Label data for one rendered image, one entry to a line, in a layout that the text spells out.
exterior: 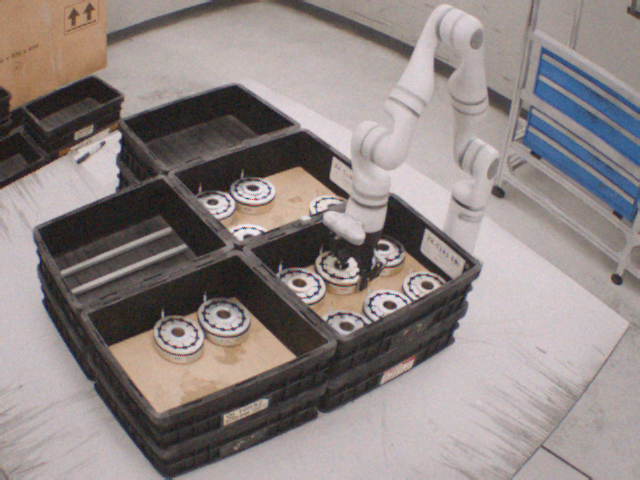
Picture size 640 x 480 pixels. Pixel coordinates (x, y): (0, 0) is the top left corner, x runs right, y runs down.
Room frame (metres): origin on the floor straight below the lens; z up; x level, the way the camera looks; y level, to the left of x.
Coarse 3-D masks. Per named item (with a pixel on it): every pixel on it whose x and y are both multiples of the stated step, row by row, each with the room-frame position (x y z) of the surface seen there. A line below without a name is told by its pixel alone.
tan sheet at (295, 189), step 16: (272, 176) 1.66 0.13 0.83; (288, 176) 1.67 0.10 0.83; (304, 176) 1.68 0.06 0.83; (288, 192) 1.61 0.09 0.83; (304, 192) 1.62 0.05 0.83; (320, 192) 1.63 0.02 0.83; (272, 208) 1.54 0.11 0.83; (288, 208) 1.55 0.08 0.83; (304, 208) 1.56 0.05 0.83; (240, 224) 1.46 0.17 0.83; (256, 224) 1.47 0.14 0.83; (272, 224) 1.48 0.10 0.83
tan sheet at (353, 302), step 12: (408, 264) 1.43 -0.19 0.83; (420, 264) 1.43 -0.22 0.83; (396, 276) 1.38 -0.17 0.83; (372, 288) 1.33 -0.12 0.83; (384, 288) 1.33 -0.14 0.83; (396, 288) 1.34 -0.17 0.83; (324, 300) 1.27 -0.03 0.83; (336, 300) 1.27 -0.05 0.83; (348, 300) 1.28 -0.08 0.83; (360, 300) 1.29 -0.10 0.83; (324, 312) 1.23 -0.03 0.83; (360, 312) 1.25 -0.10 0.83
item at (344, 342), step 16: (432, 224) 1.44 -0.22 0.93; (272, 240) 1.30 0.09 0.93; (448, 240) 1.40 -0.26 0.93; (464, 256) 1.36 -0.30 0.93; (272, 272) 1.20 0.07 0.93; (288, 288) 1.17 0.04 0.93; (448, 288) 1.25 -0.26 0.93; (304, 304) 1.13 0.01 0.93; (416, 304) 1.18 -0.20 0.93; (432, 304) 1.22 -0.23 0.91; (320, 320) 1.10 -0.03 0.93; (384, 320) 1.13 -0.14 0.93; (400, 320) 1.15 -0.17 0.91; (336, 336) 1.06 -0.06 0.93; (352, 336) 1.07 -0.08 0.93; (368, 336) 1.09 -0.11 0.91
